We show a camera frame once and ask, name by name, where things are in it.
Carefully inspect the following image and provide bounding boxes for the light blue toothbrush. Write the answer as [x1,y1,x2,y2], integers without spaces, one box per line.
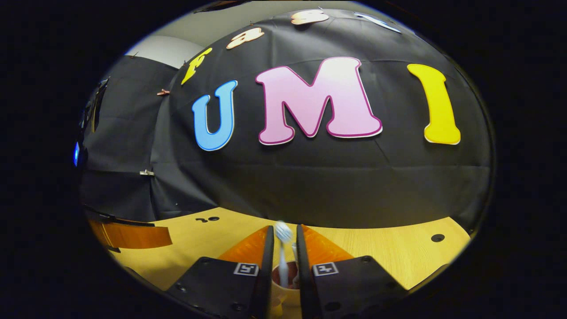
[275,221,294,288]

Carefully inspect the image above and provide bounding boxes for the beige cup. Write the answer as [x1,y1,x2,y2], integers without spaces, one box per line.
[268,261,306,319]

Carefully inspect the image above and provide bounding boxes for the wooden desktop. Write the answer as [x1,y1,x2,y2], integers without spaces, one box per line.
[111,207,471,319]

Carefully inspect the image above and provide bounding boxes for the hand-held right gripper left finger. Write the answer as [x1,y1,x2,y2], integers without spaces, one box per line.
[166,225,275,319]

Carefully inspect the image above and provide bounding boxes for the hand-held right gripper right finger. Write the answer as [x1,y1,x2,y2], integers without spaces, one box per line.
[296,224,408,319]

